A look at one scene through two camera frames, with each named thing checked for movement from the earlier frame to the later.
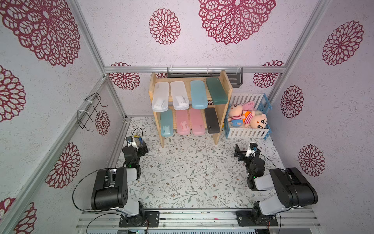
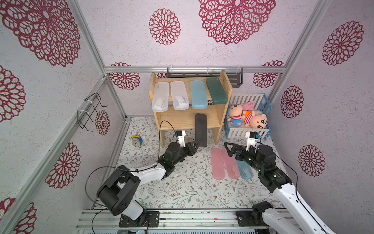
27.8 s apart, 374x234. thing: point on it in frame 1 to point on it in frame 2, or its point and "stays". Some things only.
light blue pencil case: [198, 94] stays
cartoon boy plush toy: [252, 121] stays
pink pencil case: [182, 122] to [217, 164]
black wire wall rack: [83, 117] stays
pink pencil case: [197, 121] to [231, 165]
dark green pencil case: [217, 92] stays
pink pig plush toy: [236, 111] stays
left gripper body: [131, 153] to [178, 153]
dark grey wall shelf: [236, 73] stays
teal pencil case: [166, 124] to [245, 170]
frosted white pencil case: [179, 95] stays
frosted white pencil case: [160, 101] stays
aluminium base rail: [100, 219] stays
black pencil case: [212, 120] to [200, 129]
